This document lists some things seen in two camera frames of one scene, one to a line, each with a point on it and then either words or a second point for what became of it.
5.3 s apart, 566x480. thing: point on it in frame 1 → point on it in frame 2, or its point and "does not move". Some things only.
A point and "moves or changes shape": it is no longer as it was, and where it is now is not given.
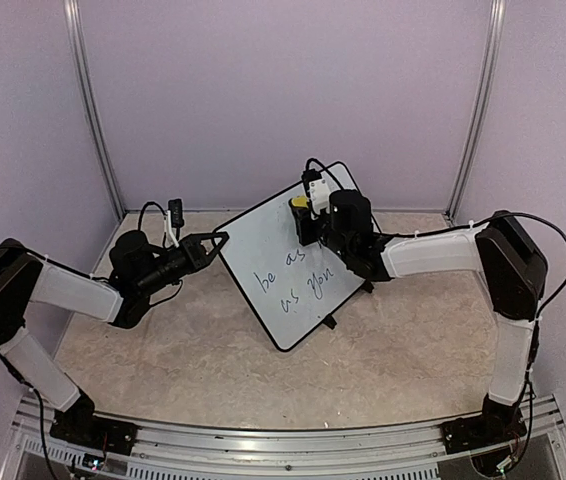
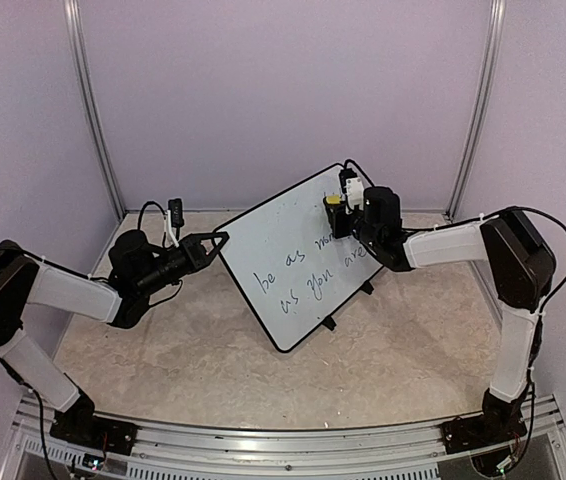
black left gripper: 195,250 does not move
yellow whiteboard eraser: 300,201 moves or changes shape
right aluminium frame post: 479,107 does not move
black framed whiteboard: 285,284 does not move
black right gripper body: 306,235 → 339,229
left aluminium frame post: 72,9 does not move
